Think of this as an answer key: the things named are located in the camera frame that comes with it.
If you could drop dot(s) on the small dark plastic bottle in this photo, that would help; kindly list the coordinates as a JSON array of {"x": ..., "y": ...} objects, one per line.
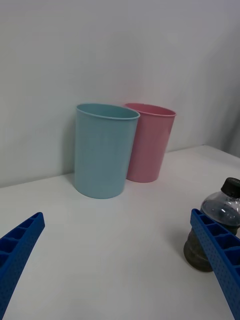
[{"x": 197, "y": 252}]

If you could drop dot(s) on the pink plastic bin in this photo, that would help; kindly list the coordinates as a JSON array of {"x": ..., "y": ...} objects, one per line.
[{"x": 152, "y": 147}]

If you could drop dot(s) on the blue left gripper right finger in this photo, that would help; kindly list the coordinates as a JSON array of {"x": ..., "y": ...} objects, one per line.
[{"x": 220, "y": 252}]

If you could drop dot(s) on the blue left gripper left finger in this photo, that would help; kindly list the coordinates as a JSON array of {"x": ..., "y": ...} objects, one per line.
[{"x": 15, "y": 257}]

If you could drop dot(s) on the pale blue plastic bin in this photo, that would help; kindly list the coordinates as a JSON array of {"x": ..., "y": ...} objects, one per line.
[{"x": 102, "y": 155}]

